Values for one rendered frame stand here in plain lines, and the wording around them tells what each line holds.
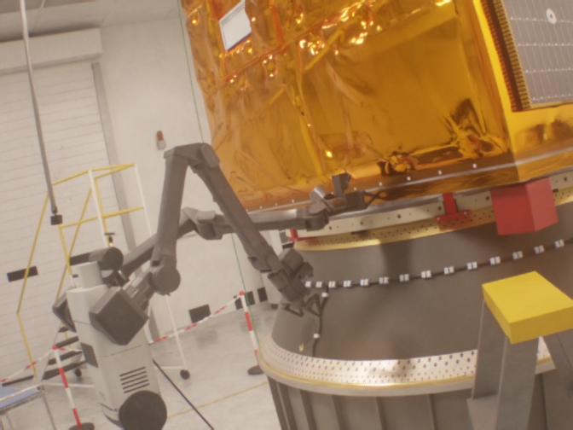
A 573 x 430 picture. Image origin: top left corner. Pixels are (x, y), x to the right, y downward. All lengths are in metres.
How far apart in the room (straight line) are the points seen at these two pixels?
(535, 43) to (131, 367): 1.53
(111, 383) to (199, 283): 8.39
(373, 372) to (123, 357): 0.83
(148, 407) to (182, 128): 8.67
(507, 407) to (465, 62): 0.95
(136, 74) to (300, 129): 7.96
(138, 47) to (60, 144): 2.17
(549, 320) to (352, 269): 1.17
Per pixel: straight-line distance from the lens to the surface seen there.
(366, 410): 2.17
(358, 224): 2.21
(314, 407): 2.38
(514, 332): 1.21
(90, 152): 9.71
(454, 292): 2.04
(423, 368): 2.01
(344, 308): 2.24
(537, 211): 1.78
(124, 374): 1.83
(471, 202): 2.07
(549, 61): 1.88
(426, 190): 1.99
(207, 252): 10.23
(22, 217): 9.41
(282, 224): 2.06
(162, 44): 10.61
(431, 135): 1.86
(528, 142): 1.77
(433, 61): 1.81
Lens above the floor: 1.86
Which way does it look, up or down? 2 degrees down
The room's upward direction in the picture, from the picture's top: 13 degrees counter-clockwise
